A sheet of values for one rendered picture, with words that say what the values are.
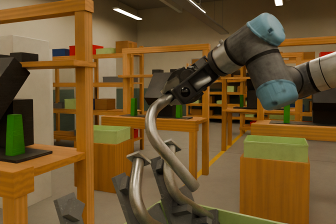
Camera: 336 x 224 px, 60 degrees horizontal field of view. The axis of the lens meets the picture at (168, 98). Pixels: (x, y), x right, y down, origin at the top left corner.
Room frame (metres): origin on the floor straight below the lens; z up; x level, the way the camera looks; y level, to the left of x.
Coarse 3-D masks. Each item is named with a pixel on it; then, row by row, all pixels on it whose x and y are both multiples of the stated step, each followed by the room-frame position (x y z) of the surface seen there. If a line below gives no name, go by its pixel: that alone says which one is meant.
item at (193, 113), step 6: (186, 66) 11.00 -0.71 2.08; (228, 84) 10.81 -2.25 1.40; (228, 90) 10.40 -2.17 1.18; (234, 90) 10.47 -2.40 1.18; (246, 90) 10.19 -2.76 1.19; (210, 96) 10.70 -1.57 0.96; (228, 96) 10.80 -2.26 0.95; (198, 102) 10.89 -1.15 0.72; (210, 102) 10.70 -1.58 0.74; (216, 102) 10.59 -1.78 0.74; (228, 102) 10.80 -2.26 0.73; (246, 102) 10.16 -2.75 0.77; (186, 108) 11.00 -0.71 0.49; (192, 108) 11.15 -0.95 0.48; (198, 108) 11.15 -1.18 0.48; (186, 114) 11.00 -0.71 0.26; (192, 114) 10.98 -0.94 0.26; (198, 114) 10.89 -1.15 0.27; (210, 114) 10.71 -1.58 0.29; (216, 114) 10.98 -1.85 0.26; (234, 114) 10.34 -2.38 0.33; (246, 114) 10.15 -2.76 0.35; (252, 114) 10.08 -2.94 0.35
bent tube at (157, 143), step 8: (160, 96) 0.82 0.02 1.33; (168, 96) 0.82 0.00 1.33; (152, 104) 0.78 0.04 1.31; (160, 104) 0.79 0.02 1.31; (152, 112) 0.76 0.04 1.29; (152, 120) 0.75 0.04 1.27; (152, 128) 0.74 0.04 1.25; (152, 136) 0.73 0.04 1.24; (152, 144) 0.73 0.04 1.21; (160, 144) 0.73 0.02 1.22; (160, 152) 0.73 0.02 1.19; (168, 152) 0.73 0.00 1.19; (168, 160) 0.73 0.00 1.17; (176, 160) 0.74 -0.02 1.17; (176, 168) 0.74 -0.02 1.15; (184, 168) 0.74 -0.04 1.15; (184, 176) 0.74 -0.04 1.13; (192, 176) 0.75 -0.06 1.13; (192, 184) 0.74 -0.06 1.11
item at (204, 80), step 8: (208, 64) 0.71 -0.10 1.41; (200, 72) 0.70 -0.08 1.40; (208, 72) 0.70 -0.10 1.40; (184, 80) 0.69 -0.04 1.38; (192, 80) 0.69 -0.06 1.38; (200, 80) 0.69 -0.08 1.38; (208, 80) 0.70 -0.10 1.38; (176, 88) 0.68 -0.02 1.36; (184, 88) 0.68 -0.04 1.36; (192, 88) 0.69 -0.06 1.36; (200, 88) 0.69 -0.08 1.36; (176, 96) 0.69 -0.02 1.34; (184, 96) 0.68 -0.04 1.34; (192, 96) 0.68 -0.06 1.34
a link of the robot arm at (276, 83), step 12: (252, 60) 0.60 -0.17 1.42; (264, 60) 0.59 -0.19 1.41; (276, 60) 0.59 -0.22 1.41; (252, 72) 0.60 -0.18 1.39; (264, 72) 0.58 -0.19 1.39; (276, 72) 0.58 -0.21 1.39; (288, 72) 0.59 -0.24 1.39; (264, 84) 0.58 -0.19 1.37; (276, 84) 0.57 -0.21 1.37; (288, 84) 0.57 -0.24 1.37; (300, 84) 0.63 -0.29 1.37; (264, 96) 0.58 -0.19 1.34; (276, 96) 0.57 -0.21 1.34; (288, 96) 0.56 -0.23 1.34; (264, 108) 0.60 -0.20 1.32; (276, 108) 0.62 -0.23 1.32
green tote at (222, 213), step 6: (198, 204) 0.97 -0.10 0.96; (162, 210) 1.01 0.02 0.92; (222, 210) 0.93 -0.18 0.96; (222, 216) 0.92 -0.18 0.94; (228, 216) 0.91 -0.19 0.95; (234, 216) 0.90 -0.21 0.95; (240, 216) 0.89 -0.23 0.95; (246, 216) 0.88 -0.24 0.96; (252, 216) 0.88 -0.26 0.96; (222, 222) 0.92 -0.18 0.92; (228, 222) 0.91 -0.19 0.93; (234, 222) 0.90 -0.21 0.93; (240, 222) 0.89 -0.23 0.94; (246, 222) 0.88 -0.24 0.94; (252, 222) 0.88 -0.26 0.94; (258, 222) 0.87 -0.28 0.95; (264, 222) 0.86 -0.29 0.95; (270, 222) 0.85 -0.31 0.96; (276, 222) 0.84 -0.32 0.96
